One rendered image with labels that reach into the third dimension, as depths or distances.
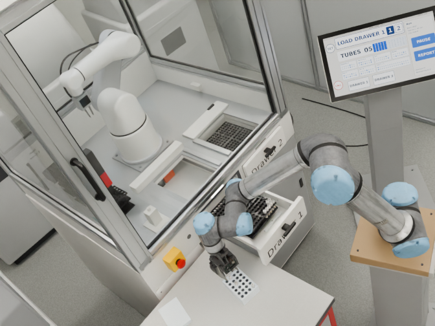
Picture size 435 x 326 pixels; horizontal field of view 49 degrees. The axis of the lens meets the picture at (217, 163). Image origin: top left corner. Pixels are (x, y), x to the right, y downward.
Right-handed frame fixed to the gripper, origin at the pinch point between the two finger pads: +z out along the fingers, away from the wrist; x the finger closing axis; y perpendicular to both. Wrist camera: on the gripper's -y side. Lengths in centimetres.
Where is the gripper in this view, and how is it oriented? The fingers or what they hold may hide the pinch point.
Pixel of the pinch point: (226, 271)
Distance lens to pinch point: 189.5
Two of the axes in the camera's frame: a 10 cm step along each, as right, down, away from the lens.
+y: 6.0, 4.2, -6.8
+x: 7.5, -5.9, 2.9
